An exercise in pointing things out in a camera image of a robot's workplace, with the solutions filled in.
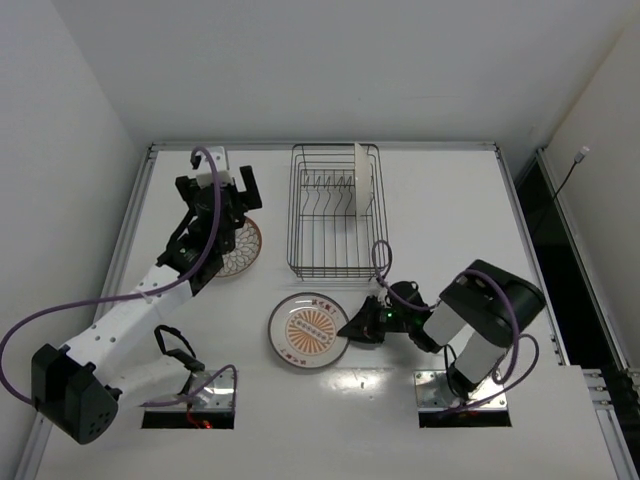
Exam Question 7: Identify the floral orange-rim plate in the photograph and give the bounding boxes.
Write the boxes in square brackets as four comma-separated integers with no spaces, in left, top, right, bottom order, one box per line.
[215,217,263,278]
[354,143,373,217]

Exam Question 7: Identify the sunburst pattern grey-rim plate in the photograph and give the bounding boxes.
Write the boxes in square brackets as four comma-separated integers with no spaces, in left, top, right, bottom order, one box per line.
[267,292,349,370]

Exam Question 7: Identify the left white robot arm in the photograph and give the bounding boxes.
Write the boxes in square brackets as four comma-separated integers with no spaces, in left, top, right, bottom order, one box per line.
[31,166,262,445]

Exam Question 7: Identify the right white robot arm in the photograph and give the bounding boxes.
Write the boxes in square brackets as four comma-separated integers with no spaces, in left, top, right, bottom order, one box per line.
[338,259,546,400]

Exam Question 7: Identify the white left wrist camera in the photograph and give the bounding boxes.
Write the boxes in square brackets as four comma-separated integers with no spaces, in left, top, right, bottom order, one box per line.
[189,144,236,189]

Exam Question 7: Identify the grey wire dish rack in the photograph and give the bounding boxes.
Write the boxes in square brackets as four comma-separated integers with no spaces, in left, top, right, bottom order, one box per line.
[286,142,388,280]

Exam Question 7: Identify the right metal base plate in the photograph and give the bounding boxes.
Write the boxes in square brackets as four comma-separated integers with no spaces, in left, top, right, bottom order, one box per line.
[413,370,508,413]

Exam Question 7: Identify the metal base plate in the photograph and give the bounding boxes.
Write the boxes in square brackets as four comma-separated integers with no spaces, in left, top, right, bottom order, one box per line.
[413,370,508,413]
[145,369,235,414]

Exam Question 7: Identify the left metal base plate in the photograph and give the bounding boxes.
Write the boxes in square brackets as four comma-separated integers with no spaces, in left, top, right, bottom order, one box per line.
[145,369,235,414]

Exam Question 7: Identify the black usb cable on wall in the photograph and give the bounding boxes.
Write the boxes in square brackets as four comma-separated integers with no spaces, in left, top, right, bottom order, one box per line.
[552,145,591,201]

